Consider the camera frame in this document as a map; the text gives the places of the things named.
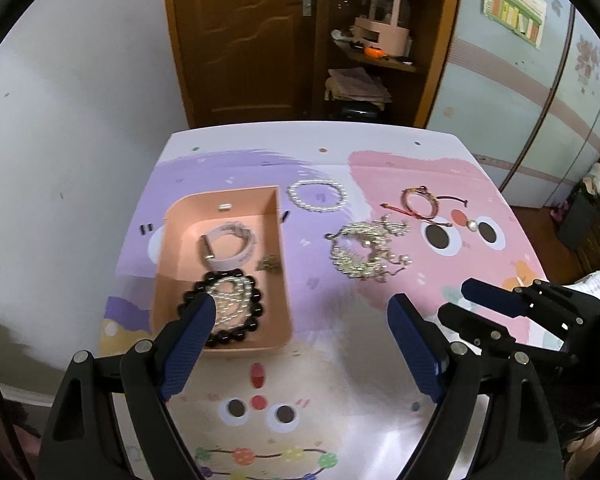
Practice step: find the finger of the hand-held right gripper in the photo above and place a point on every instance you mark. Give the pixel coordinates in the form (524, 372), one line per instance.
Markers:
(475, 325)
(490, 297)

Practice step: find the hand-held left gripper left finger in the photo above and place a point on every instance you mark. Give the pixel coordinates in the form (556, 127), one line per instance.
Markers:
(190, 345)

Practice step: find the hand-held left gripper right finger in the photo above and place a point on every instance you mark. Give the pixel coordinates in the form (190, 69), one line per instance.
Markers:
(415, 350)

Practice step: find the pink plastic tray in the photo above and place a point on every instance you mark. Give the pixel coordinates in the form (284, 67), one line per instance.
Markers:
(180, 240)

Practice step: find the plaid bed sheet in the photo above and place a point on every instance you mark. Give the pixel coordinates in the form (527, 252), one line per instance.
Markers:
(595, 282)

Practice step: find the dark wooden cabinet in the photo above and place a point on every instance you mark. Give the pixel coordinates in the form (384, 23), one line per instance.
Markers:
(585, 240)

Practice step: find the white crumpled cloth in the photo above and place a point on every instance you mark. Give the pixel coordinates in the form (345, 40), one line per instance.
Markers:
(597, 177)

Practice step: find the pale blue wardrobe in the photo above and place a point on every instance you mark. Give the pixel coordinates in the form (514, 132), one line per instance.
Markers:
(505, 110)

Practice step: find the folded beige cloth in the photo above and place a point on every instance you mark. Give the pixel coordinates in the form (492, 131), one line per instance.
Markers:
(355, 85)

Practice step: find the wooden shelf unit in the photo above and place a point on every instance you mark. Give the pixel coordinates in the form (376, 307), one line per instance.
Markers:
(440, 35)

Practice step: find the small orange object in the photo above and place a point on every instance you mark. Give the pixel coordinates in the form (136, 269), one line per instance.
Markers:
(374, 52)

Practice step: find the pink storage basket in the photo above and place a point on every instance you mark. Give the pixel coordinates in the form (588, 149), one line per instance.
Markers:
(380, 32)

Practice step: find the wooden door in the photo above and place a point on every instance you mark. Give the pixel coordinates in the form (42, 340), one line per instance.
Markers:
(240, 35)

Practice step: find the wall calendar poster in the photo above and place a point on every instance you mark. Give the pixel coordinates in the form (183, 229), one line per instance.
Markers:
(512, 2)

